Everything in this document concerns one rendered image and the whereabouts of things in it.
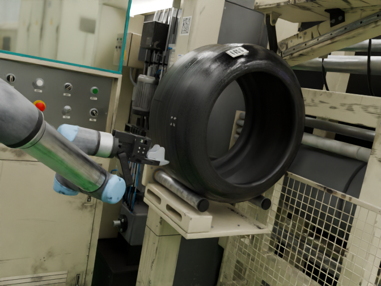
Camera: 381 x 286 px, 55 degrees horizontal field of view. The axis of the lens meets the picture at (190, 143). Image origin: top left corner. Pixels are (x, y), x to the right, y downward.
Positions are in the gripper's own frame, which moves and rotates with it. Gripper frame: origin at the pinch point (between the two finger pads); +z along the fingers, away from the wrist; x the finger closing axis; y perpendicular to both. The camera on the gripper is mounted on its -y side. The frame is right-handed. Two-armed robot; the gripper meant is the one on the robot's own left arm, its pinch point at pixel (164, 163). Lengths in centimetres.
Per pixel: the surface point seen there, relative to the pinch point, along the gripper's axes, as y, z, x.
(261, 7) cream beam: 68, 35, 20
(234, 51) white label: 40.3, 7.6, -9.5
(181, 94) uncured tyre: 23.0, -4.3, -5.5
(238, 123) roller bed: 19, 54, 36
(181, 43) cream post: 44, 11, 34
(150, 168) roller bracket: -7.3, 7.9, 23.9
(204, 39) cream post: 48, 17, 26
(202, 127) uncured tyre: 15.2, 2.7, -11.6
